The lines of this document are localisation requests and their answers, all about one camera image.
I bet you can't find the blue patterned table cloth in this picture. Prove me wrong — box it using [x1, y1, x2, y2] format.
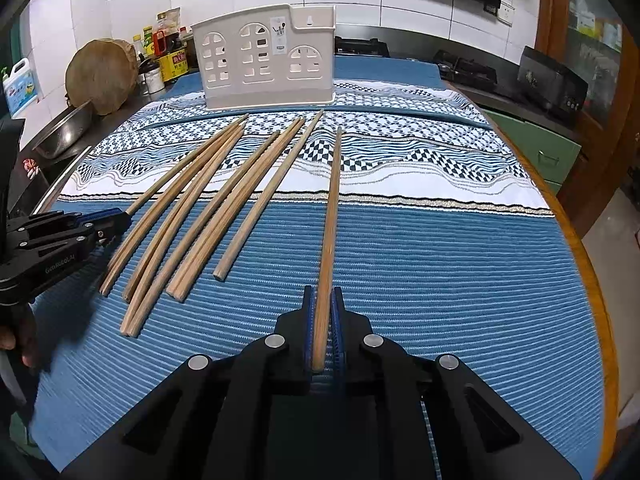
[28, 56, 605, 479]

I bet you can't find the wooden chopstick short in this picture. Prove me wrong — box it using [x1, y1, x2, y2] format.
[214, 110, 323, 282]

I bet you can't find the green drawer cabinet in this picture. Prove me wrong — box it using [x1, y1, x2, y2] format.
[483, 110, 580, 194]

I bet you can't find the green label bottle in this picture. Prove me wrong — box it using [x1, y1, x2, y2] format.
[142, 25, 154, 56]

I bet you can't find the yellow label sauce bottle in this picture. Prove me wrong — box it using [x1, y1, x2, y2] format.
[158, 34, 189, 82]

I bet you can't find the white small jar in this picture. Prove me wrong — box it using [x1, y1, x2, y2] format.
[143, 66, 165, 94]

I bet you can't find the round wooden chopping block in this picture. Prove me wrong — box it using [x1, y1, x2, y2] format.
[65, 38, 139, 116]

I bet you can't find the white detergent jug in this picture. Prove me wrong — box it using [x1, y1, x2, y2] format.
[1, 58, 38, 118]

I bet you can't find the steel bowl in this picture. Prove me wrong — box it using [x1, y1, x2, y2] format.
[35, 101, 94, 159]

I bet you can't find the person's left hand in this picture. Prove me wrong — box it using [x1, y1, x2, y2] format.
[0, 304, 39, 370]

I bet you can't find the beige plastic utensil holder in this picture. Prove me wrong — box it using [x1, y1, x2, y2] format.
[192, 4, 336, 110]

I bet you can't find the white wall socket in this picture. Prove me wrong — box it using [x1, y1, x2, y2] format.
[497, 1, 515, 26]

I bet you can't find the black gas stove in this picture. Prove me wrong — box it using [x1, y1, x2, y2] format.
[433, 50, 498, 92]

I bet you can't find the black box appliance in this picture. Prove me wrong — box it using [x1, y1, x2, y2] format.
[516, 47, 588, 128]

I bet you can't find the wooden glass door cabinet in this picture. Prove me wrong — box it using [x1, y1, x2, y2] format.
[535, 0, 639, 236]

